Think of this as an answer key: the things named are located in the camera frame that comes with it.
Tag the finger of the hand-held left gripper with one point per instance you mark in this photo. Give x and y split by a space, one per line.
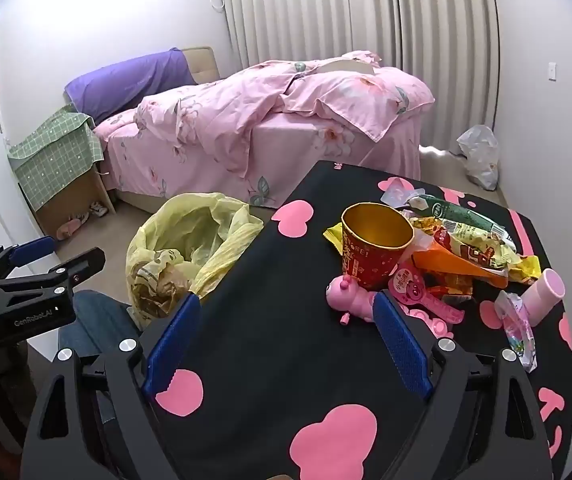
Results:
33 249
78 266

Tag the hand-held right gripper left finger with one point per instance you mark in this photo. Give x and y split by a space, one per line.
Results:
173 345

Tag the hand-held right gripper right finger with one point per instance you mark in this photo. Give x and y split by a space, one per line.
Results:
401 345

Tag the pink packet with bear print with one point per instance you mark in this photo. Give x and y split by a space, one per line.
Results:
411 285

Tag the orange noodle snack packet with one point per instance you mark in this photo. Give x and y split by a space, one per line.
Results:
446 265

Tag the red paper cup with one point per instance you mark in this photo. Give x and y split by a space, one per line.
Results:
371 255

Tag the yellow plastic garbage bag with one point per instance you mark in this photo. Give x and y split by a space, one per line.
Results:
215 240

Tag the clear wrapper with colourful print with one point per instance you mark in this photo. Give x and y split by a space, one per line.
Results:
518 332

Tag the yellow-green packet with red print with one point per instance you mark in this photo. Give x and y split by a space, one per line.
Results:
476 245

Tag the yellow wafer packet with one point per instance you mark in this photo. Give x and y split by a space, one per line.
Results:
334 236

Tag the green and white packet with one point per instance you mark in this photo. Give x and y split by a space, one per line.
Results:
458 212

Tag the small yellow and pink packet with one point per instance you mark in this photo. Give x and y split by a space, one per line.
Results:
526 267

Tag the pink slippers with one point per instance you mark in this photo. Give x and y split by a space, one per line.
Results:
71 225

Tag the person's leg in jeans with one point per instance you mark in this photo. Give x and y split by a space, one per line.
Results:
100 320

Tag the small shoes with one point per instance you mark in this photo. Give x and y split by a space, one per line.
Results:
99 208

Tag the brown crumpled wrapper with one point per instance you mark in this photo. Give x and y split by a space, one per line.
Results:
158 280

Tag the pink caterpillar toy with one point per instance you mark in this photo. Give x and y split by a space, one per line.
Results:
351 300

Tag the wooden nightstand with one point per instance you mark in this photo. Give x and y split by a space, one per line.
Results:
98 192

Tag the green checked cloth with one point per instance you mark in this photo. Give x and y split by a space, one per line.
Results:
53 152

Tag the black mat with pink hearts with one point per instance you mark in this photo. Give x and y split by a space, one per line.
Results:
276 320

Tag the pink cylinder cup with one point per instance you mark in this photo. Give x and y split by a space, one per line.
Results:
543 292

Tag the purple pillow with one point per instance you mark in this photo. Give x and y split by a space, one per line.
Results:
125 82

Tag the white plastic bag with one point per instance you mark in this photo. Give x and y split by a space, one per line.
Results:
478 155

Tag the bed with pink sheet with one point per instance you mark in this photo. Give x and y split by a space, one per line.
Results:
286 155

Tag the pink floral duvet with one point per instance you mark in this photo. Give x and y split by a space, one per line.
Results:
246 105

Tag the beige headboard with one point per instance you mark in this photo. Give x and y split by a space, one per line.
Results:
205 62

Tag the white pleated curtain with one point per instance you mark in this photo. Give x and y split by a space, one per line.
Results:
356 15

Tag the white wall switch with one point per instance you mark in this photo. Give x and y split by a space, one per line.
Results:
551 71

